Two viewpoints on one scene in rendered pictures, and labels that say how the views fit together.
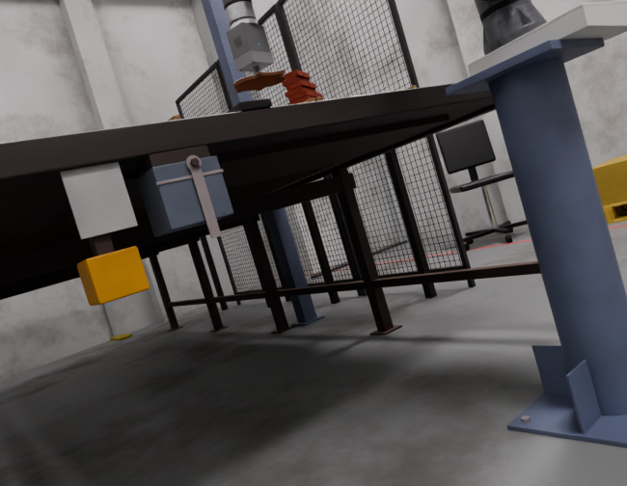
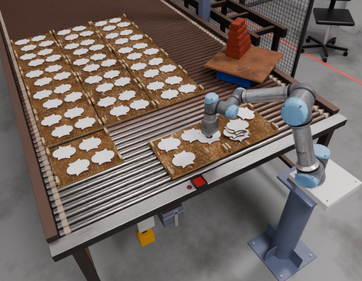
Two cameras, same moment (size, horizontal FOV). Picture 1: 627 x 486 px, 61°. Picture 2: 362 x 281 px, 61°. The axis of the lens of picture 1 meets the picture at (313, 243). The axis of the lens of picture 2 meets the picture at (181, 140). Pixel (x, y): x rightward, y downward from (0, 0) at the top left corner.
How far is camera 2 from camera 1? 170 cm
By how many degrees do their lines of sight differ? 42
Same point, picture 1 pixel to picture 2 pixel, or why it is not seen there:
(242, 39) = (207, 128)
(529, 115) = (297, 202)
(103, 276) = (143, 242)
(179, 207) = (168, 222)
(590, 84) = not seen: outside the picture
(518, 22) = not seen: hidden behind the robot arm
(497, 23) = not seen: hidden behind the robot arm
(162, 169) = (166, 216)
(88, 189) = (143, 223)
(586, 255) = (291, 233)
